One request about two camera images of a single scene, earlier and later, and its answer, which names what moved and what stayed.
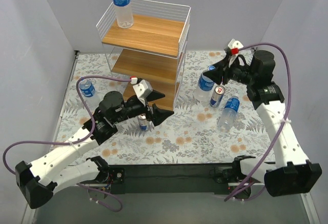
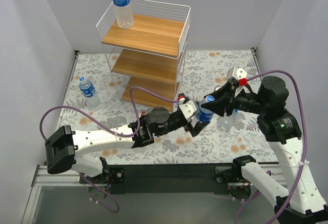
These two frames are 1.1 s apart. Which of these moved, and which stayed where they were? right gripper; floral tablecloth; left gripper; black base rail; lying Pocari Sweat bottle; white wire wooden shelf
Moved: right gripper; left gripper
Stayed: lying Pocari Sweat bottle; floral tablecloth; white wire wooden shelf; black base rail
